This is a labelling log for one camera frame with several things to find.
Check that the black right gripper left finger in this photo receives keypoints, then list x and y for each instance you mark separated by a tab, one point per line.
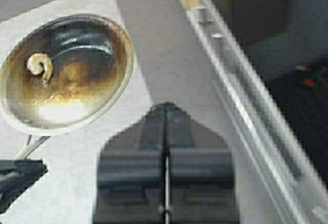
132	172

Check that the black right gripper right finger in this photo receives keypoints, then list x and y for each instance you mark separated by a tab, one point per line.
202	171

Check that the dark steel frying pan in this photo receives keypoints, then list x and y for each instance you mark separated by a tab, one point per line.
93	60

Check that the raw white shrimp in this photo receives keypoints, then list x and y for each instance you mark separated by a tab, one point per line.
41	63

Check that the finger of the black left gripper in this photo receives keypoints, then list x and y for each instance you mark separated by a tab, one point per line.
18	175

